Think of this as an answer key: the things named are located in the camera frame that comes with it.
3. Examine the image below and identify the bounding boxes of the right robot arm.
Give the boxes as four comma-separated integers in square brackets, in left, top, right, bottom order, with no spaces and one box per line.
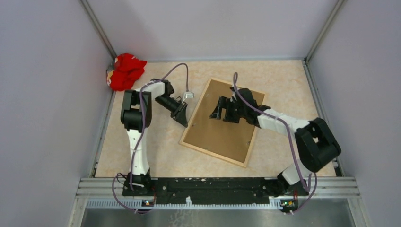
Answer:
[209,87,341,196]

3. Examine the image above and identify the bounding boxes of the red cloth doll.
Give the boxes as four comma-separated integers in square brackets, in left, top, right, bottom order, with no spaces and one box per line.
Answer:
[106,53,147,91]

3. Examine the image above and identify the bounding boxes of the wooden picture frame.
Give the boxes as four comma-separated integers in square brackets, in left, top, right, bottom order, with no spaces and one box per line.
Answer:
[179,77,266,168]

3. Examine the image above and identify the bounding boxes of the brown backing board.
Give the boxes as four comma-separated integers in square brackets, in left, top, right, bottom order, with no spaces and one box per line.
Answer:
[183,80,264,164]

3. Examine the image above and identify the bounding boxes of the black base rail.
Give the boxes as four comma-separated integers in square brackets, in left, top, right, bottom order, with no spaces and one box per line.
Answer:
[122,177,309,205]

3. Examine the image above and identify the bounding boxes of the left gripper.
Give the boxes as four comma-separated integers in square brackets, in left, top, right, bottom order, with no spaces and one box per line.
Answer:
[154,95,187,127]

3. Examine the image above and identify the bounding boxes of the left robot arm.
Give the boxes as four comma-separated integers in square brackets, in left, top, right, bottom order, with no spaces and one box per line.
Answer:
[120,79,188,195]

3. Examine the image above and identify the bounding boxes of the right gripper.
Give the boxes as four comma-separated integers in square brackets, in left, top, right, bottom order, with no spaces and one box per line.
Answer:
[210,96,247,123]

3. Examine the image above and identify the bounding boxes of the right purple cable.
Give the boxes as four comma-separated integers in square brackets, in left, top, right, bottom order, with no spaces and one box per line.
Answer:
[232,72,318,215]

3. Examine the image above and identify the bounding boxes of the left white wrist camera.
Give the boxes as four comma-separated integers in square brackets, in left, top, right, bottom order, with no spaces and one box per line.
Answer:
[182,91,194,102]

